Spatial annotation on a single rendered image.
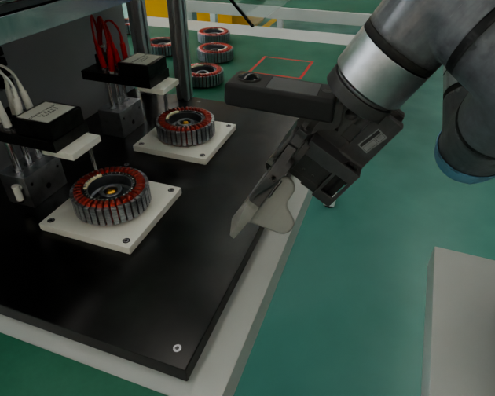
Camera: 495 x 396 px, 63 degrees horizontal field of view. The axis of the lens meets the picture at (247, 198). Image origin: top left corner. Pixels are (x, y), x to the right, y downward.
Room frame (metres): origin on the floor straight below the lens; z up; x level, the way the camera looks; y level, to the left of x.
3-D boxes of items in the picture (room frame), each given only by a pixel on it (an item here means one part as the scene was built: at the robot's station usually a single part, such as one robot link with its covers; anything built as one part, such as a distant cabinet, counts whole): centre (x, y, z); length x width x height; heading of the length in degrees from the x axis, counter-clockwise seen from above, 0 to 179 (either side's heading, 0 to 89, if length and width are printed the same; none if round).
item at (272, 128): (0.61, 0.17, 0.76); 0.64 x 0.47 x 0.02; 160
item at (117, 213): (0.49, 0.20, 0.80); 0.11 x 0.11 x 0.04
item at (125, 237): (0.49, 0.20, 0.78); 0.15 x 0.15 x 0.01; 70
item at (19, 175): (0.54, 0.34, 0.80); 0.08 x 0.05 x 0.06; 160
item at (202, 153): (0.72, 0.12, 0.78); 0.15 x 0.15 x 0.01; 70
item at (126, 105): (0.77, 0.26, 0.80); 0.08 x 0.05 x 0.06; 160
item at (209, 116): (0.72, 0.12, 0.80); 0.11 x 0.11 x 0.04
